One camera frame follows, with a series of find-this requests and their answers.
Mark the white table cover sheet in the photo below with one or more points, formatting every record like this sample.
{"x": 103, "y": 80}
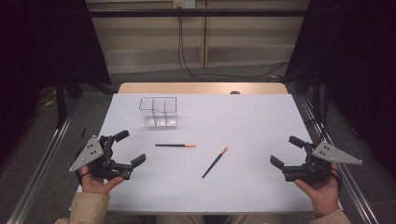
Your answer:
{"x": 224, "y": 118}

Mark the black stand leg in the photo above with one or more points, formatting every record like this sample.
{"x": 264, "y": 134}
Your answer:
{"x": 60, "y": 99}

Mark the black stand post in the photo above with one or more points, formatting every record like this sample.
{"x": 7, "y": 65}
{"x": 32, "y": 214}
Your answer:
{"x": 316, "y": 93}

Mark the wooden table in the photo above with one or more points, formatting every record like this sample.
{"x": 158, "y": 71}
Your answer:
{"x": 186, "y": 88}

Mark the person's right hand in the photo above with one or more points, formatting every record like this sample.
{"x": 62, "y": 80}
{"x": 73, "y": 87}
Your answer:
{"x": 323, "y": 196}

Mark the white wall socket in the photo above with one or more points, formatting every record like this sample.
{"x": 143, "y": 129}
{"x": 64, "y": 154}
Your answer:
{"x": 184, "y": 3}

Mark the black pencil with orange end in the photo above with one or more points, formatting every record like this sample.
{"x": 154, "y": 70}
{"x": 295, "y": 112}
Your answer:
{"x": 214, "y": 162}
{"x": 174, "y": 145}

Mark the black curtain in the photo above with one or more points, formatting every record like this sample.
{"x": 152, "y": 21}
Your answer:
{"x": 358, "y": 62}
{"x": 46, "y": 40}

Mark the person's left hand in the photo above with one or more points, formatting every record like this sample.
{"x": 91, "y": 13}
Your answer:
{"x": 96, "y": 186}

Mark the aluminium frame rail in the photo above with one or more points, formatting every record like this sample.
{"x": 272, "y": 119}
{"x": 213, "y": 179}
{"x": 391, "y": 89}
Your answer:
{"x": 40, "y": 168}
{"x": 351, "y": 186}

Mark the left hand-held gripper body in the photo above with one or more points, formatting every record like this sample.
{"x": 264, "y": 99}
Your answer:
{"x": 99, "y": 161}

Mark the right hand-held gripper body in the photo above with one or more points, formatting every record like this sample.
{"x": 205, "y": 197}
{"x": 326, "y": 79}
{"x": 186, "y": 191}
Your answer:
{"x": 311, "y": 172}

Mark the clear plastic organizer box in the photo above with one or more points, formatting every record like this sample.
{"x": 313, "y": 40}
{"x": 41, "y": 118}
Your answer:
{"x": 158, "y": 116}

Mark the black horizontal frame bar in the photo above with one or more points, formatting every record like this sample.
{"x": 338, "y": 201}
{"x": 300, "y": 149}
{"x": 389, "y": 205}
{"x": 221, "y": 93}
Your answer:
{"x": 218, "y": 13}

